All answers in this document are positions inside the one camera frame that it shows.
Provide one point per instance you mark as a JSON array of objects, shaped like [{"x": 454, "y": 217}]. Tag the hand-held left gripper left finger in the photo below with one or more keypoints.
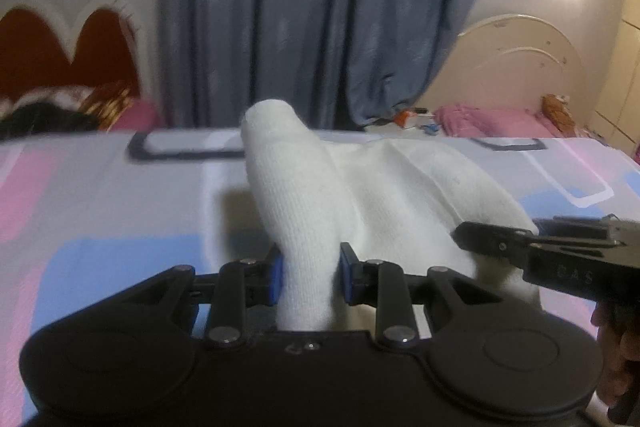
[{"x": 276, "y": 279}]

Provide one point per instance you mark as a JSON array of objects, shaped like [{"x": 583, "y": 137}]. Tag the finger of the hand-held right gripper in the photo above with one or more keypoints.
[
  {"x": 575, "y": 226},
  {"x": 492, "y": 241}
]

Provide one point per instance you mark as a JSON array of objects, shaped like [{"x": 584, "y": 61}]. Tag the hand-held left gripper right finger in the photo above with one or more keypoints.
[{"x": 349, "y": 279}]

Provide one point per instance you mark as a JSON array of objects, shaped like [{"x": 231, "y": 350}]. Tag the white sock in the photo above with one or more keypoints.
[{"x": 310, "y": 207}]

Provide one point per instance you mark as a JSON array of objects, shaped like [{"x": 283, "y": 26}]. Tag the person's right hand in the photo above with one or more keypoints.
[{"x": 622, "y": 352}]

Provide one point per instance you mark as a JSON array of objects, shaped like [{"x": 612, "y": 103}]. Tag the brown soft toy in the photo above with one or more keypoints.
[{"x": 557, "y": 112}]

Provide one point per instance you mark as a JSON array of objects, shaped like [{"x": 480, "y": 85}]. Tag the pink crumpled cloth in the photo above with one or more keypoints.
[{"x": 480, "y": 122}]

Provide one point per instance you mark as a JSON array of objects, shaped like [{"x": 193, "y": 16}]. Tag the cream wardrobe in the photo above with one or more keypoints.
[{"x": 622, "y": 82}]

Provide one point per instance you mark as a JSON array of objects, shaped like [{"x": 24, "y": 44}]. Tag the cream arched headboard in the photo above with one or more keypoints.
[{"x": 520, "y": 72}]

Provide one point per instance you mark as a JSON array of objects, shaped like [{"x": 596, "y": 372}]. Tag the pastel printed bed sheet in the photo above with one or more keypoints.
[{"x": 100, "y": 207}]

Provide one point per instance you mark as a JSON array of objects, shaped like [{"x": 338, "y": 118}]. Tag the pink pillow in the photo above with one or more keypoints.
[{"x": 137, "y": 114}]

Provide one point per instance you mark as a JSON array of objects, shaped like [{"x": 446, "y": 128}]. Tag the grey-blue curtain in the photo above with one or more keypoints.
[{"x": 300, "y": 7}]

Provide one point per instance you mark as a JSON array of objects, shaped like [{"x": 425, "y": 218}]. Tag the striped pillow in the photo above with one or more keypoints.
[{"x": 45, "y": 112}]

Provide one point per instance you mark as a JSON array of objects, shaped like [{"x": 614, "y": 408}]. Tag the red heart-shaped headboard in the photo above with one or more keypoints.
[{"x": 35, "y": 52}]

